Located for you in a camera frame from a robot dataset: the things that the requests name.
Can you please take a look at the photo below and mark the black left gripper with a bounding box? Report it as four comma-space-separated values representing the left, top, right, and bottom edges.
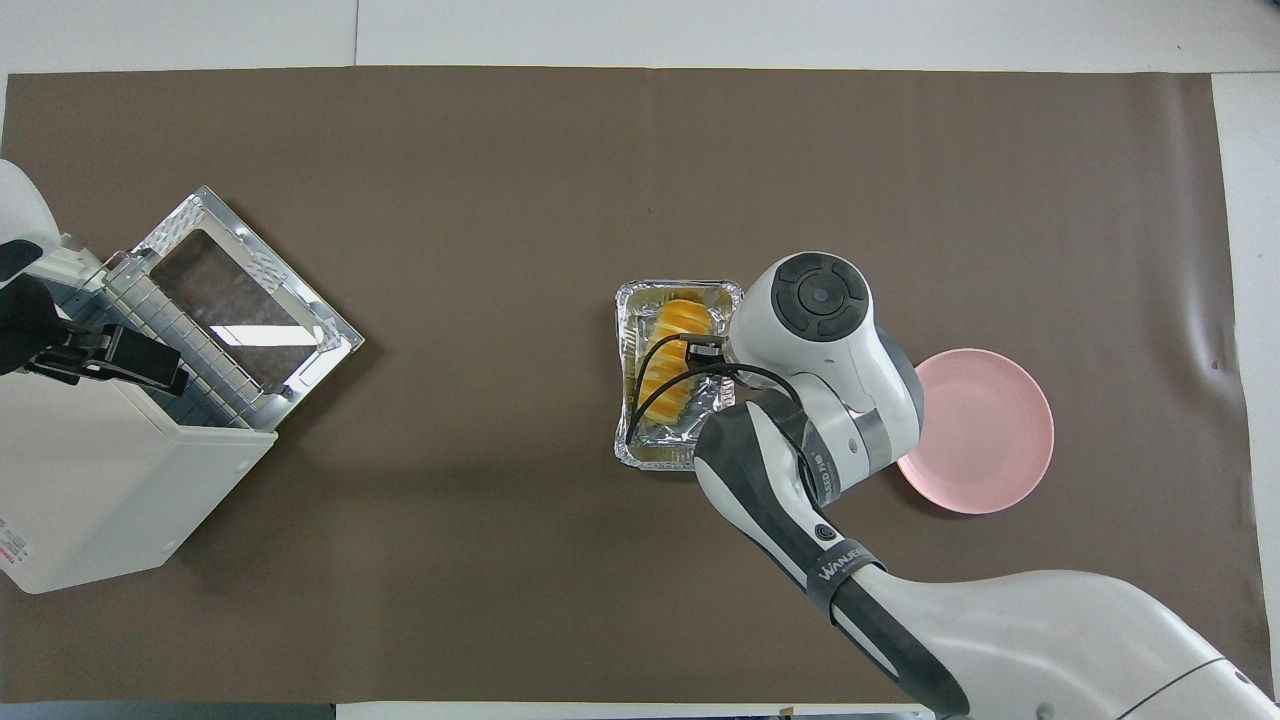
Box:
25, 322, 191, 398

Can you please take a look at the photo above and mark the yellow ridged bread loaf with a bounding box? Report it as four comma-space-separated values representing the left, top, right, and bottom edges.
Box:
637, 298, 713, 426

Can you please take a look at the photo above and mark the brown table mat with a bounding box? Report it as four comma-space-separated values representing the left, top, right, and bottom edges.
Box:
0, 66, 1276, 706

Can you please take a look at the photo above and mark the white toaster oven body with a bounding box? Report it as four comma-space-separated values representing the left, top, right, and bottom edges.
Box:
0, 365, 279, 596

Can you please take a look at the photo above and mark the glass oven door, metal frame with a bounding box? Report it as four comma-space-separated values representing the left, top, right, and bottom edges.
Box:
130, 186, 365, 403

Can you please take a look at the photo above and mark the aluminium foil tray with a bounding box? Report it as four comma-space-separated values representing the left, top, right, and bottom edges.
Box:
613, 279, 746, 471

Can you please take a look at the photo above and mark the metal oven wire rack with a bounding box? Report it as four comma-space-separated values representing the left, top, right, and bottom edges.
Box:
105, 255, 276, 429

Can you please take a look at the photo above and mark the pink round plate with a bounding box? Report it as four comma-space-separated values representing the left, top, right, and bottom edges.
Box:
897, 348, 1055, 516

